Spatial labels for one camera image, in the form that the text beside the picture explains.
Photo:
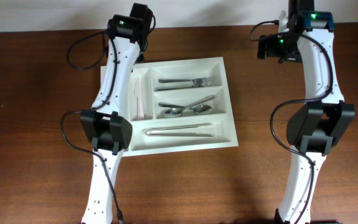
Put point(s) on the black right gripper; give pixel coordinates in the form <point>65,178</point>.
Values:
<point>271,40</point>

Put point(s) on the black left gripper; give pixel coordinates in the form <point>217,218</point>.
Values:
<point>141,59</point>

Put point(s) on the pink plastic knife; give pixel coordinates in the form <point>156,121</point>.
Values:
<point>138,94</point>

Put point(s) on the steel fork with long handle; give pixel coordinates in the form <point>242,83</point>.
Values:
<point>206,81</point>

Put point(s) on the steel fork crosswise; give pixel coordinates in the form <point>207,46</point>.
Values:
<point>200,85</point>

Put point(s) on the large steel spoon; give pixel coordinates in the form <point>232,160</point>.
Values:
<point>198,109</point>

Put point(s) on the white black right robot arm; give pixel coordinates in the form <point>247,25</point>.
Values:
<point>306,36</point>

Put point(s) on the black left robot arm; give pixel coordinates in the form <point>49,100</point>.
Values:
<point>106,125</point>

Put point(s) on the white plastic cutlery tray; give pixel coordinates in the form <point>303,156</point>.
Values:
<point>180,105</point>

